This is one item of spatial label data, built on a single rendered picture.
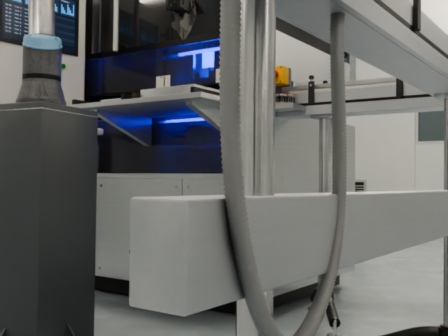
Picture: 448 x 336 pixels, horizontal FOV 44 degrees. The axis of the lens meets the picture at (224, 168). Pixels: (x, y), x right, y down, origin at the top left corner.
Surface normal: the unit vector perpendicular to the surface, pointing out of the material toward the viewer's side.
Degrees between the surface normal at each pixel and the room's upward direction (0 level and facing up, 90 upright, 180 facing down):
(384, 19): 90
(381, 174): 90
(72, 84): 90
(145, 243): 90
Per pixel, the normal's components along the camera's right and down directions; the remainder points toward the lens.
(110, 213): -0.57, -0.03
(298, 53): 0.82, 0.00
